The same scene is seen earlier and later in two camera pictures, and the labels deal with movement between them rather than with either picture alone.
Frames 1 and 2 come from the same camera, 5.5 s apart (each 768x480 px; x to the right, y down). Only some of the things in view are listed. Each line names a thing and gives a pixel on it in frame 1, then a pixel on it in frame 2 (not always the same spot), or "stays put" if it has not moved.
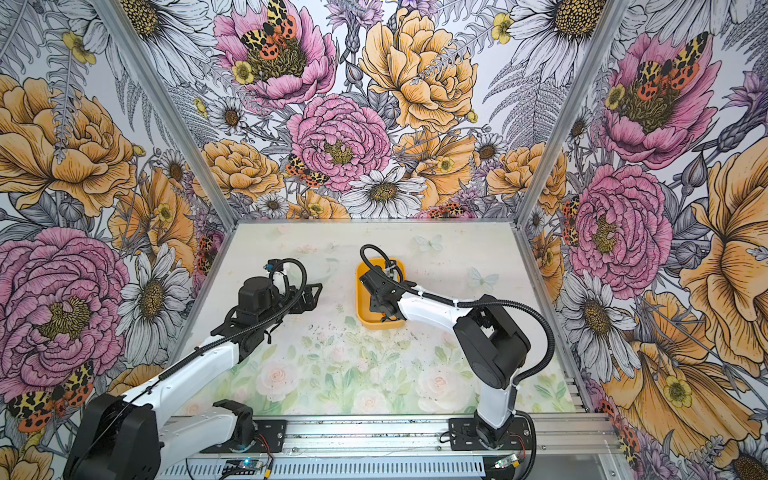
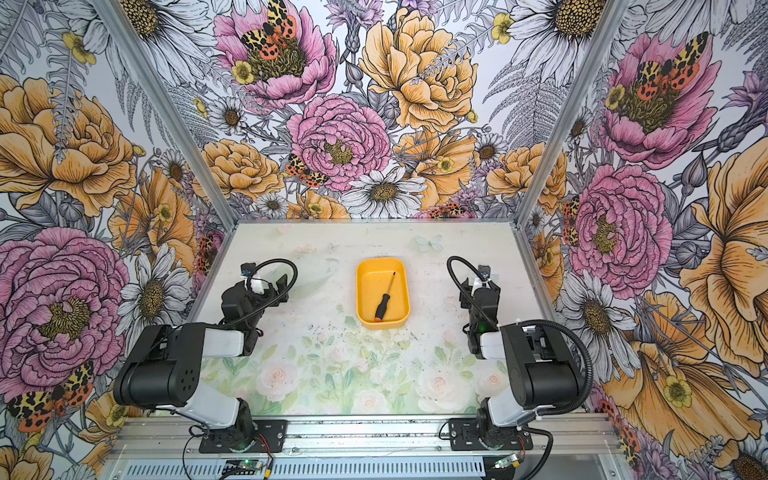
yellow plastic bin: (396, 269) stays put
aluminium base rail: (569, 436) stays put
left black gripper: (310, 302) -> (282, 288)
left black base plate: (270, 436) stays put
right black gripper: (374, 304) -> (463, 299)
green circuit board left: (242, 466) stays put
